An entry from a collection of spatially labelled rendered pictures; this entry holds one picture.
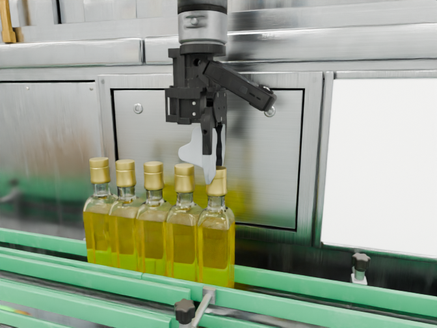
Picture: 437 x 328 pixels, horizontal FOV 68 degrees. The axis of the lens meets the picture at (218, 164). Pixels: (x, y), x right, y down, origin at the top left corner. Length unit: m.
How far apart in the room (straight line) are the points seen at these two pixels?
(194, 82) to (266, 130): 0.19
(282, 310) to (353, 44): 0.46
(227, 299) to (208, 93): 0.34
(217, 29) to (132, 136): 0.34
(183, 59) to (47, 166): 0.56
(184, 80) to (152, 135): 0.23
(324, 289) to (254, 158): 0.27
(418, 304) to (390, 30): 0.45
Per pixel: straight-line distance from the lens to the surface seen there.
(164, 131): 0.70
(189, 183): 0.55
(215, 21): 0.50
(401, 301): 0.65
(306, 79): 0.62
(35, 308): 0.67
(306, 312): 0.57
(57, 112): 0.90
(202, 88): 0.49
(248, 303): 0.58
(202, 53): 0.50
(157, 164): 0.57
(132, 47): 0.74
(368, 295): 0.64
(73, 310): 0.61
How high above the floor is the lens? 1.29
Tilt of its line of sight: 13 degrees down
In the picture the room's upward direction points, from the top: straight up
